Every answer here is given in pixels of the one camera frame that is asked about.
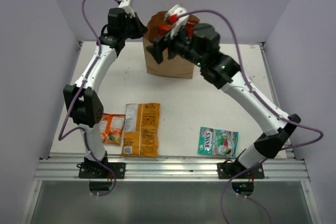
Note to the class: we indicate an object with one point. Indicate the orange small snack bag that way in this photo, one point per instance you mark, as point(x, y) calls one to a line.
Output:
point(111, 127)

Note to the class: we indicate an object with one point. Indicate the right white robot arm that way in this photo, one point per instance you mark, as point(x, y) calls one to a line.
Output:
point(277, 126)

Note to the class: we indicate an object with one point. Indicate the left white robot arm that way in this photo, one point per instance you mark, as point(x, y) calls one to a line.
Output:
point(81, 98)

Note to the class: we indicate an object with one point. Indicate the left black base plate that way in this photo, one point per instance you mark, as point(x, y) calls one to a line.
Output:
point(91, 169)

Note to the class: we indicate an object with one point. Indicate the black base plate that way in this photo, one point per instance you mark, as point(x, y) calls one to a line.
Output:
point(228, 169)
point(91, 169)

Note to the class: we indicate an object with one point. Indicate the yellow Kettle chips bag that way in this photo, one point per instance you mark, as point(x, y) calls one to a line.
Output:
point(140, 131)

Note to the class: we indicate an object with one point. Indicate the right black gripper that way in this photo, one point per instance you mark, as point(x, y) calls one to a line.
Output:
point(164, 43)

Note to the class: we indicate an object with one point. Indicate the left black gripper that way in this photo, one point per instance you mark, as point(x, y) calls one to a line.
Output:
point(141, 29)

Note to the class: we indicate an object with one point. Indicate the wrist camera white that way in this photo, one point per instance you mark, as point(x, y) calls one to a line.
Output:
point(177, 16)
point(125, 4)

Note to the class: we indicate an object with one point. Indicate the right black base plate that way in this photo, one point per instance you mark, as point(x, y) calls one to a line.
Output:
point(228, 169)

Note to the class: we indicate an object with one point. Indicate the red cassava chips bag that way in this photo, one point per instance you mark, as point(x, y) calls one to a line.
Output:
point(189, 26)

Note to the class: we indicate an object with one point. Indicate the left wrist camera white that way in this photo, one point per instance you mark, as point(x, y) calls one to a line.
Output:
point(125, 4)

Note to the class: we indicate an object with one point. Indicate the aluminium front rail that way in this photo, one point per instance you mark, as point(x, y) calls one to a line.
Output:
point(171, 169)

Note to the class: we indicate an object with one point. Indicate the teal Fox's candy bag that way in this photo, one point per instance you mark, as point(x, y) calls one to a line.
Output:
point(215, 142)

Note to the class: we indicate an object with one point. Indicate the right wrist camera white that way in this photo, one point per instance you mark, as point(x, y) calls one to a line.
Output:
point(177, 16)

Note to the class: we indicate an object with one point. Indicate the brown paper bag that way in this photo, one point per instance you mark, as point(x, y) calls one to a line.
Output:
point(174, 68)

